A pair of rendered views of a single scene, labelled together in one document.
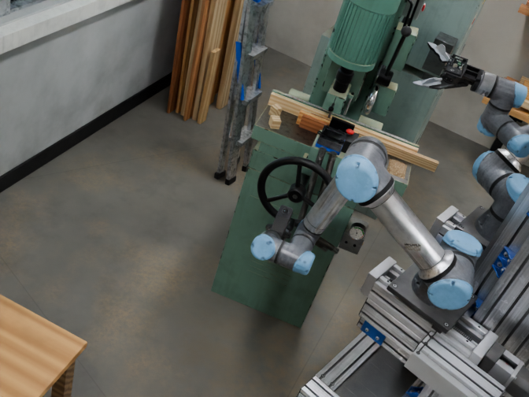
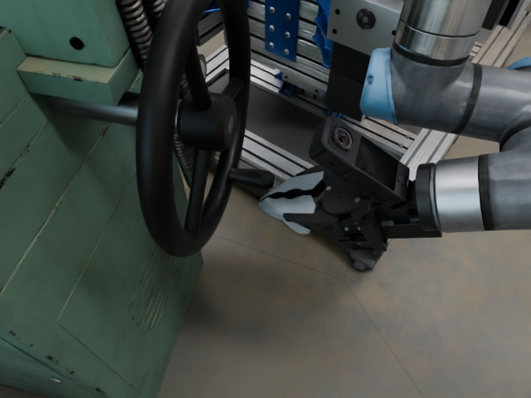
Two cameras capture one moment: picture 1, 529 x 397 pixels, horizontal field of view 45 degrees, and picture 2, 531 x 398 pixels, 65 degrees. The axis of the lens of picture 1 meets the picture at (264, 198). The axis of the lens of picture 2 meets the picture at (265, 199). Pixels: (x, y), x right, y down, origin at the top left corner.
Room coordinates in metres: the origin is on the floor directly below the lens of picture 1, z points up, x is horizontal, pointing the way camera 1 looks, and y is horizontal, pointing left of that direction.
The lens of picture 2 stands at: (1.74, 0.21, 1.12)
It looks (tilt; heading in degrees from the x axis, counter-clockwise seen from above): 54 degrees down; 277
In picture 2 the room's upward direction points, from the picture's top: straight up
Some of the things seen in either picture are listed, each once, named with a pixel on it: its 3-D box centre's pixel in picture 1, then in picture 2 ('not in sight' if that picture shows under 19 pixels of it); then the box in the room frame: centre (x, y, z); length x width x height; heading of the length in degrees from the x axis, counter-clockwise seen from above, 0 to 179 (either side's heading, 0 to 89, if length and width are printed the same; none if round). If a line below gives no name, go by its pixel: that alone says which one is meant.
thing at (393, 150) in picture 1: (367, 139); not in sight; (2.17, -0.30, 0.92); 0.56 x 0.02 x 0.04; 84
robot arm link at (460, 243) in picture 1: (456, 255); not in sight; (1.56, -0.60, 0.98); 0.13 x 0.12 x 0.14; 171
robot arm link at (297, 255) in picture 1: (296, 255); (521, 109); (1.52, -0.15, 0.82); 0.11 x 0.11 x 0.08; 81
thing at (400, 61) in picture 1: (400, 46); not in sight; (2.38, -0.31, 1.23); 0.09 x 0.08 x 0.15; 174
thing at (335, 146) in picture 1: (338, 139); not in sight; (1.98, -0.18, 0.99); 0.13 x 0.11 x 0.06; 84
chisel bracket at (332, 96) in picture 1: (337, 98); not in sight; (2.20, -0.14, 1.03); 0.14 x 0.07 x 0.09; 174
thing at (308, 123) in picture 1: (326, 130); not in sight; (2.13, -0.14, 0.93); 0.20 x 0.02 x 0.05; 84
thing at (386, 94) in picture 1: (381, 96); not in sight; (2.35, -0.31, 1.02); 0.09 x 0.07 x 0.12; 84
